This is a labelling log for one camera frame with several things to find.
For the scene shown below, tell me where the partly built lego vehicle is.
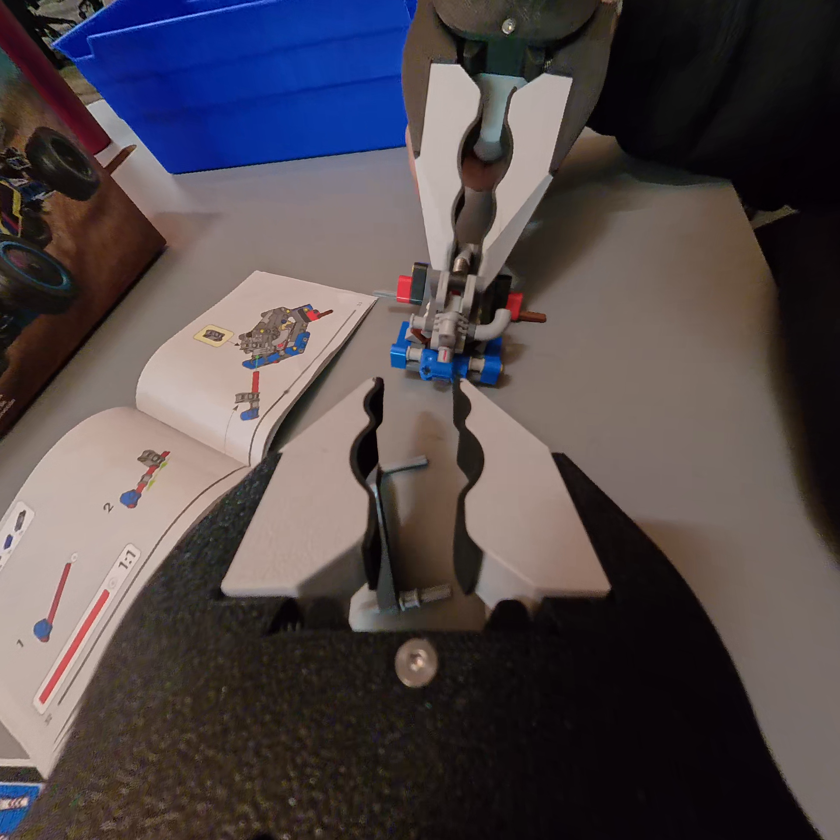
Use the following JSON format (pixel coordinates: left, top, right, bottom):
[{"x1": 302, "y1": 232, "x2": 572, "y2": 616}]
[{"x1": 386, "y1": 259, "x2": 547, "y2": 389}]

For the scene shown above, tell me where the person's right hand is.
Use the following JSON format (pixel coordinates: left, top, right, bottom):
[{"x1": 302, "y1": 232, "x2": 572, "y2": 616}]
[{"x1": 404, "y1": 123, "x2": 424, "y2": 196}]

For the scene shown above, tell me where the lego set box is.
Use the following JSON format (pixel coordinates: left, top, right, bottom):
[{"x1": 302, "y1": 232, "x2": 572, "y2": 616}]
[{"x1": 0, "y1": 0, "x2": 169, "y2": 442}]

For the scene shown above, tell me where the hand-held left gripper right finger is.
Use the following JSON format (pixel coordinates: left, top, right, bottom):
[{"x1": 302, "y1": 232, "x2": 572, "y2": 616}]
[{"x1": 453, "y1": 379, "x2": 614, "y2": 614}]

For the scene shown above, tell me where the person's right forearm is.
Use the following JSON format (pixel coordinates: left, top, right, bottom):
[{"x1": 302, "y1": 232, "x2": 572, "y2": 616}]
[{"x1": 577, "y1": 0, "x2": 840, "y2": 217}]

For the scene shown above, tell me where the blue plastic bin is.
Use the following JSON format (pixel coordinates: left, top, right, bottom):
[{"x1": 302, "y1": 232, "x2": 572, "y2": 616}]
[
  {"x1": 85, "y1": 26, "x2": 414, "y2": 116},
  {"x1": 121, "y1": 72, "x2": 416, "y2": 176},
  {"x1": 51, "y1": 0, "x2": 421, "y2": 53}
]

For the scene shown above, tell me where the dark grey lego L beam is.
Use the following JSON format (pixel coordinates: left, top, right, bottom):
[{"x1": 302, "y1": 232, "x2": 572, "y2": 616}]
[{"x1": 364, "y1": 455, "x2": 454, "y2": 616}]

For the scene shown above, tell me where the lego instruction booklet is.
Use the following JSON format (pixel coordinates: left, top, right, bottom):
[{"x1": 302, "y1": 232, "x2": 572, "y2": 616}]
[{"x1": 0, "y1": 269, "x2": 380, "y2": 780}]

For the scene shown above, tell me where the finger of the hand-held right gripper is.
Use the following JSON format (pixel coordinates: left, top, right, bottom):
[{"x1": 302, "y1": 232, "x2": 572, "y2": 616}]
[
  {"x1": 419, "y1": 61, "x2": 487, "y2": 271},
  {"x1": 481, "y1": 72, "x2": 573, "y2": 278}
]

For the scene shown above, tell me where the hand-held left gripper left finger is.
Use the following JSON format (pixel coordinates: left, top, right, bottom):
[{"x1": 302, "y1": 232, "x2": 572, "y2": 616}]
[{"x1": 220, "y1": 377, "x2": 386, "y2": 614}]

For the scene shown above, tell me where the lego sticker sheet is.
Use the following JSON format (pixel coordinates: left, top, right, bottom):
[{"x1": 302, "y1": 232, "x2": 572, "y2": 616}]
[{"x1": 0, "y1": 763, "x2": 48, "y2": 840}]

